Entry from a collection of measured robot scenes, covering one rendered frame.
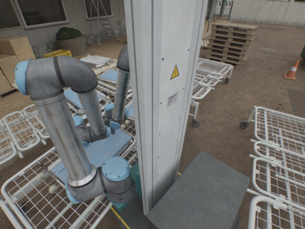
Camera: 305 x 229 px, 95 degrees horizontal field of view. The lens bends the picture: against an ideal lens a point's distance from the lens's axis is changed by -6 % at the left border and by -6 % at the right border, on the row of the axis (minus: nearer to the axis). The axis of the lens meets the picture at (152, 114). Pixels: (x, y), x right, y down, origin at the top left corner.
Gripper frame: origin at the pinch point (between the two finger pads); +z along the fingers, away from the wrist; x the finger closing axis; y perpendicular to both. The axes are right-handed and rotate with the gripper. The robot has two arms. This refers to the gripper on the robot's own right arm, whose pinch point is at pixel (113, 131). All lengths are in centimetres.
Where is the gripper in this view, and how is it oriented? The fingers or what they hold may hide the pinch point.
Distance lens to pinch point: 161.1
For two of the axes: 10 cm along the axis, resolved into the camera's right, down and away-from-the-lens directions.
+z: -0.7, 7.6, 6.4
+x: -8.5, -3.9, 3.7
